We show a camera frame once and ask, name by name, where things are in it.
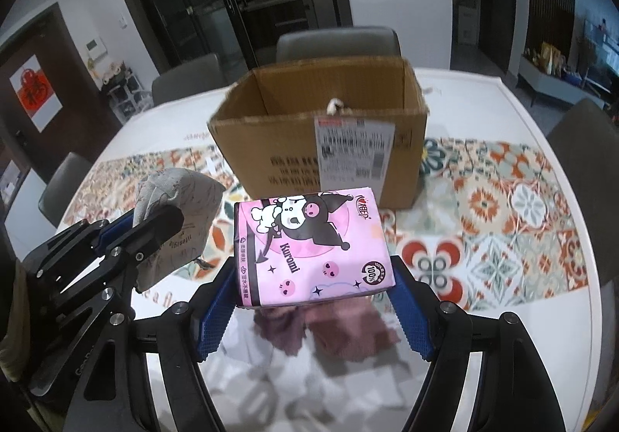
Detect mauve pink towel cloth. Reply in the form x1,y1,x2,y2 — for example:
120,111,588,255
254,297,400,362

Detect white cloth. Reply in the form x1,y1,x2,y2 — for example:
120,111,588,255
199,311,426,431

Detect grey floral lifestyle pouch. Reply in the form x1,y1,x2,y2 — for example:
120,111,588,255
133,168,224,293

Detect pink Kuromi tissue pack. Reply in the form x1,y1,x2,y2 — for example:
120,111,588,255
234,187,395,308

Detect black white patterned pouch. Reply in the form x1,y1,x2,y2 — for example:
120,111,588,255
326,98,352,117

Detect grey dining chair far left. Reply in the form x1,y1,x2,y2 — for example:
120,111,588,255
38,152,92,227

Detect grey dining chair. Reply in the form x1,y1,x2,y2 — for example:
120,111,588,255
548,99,619,282
38,152,92,227
276,27,401,63
152,53,227,106

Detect patterned tile tablecloth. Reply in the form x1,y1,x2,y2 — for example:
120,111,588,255
8,67,604,432

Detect small white shelf cart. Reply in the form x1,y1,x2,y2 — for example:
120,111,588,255
100,62,153,125

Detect red paper door decoration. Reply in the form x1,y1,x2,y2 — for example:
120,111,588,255
9,55,63,132

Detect brown cardboard box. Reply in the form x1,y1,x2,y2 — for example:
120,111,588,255
208,56,429,210

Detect grey dining chair right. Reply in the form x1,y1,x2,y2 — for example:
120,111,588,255
548,99,619,282

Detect white sideboard with items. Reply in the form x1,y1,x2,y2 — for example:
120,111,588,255
514,18,619,109

